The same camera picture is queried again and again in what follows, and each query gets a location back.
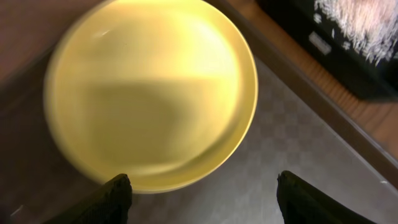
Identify brown serving tray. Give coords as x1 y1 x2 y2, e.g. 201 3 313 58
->
1 1 397 223

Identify spilled rice pile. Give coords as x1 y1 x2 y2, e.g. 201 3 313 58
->
314 0 397 66

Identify yellow plate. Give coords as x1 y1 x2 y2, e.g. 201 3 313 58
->
44 1 258 194

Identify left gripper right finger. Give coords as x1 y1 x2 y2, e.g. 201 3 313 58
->
277 170 375 224

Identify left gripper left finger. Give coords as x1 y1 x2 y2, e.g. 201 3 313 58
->
45 174 132 224

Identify black waste tray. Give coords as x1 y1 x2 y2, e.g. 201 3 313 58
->
258 0 397 101

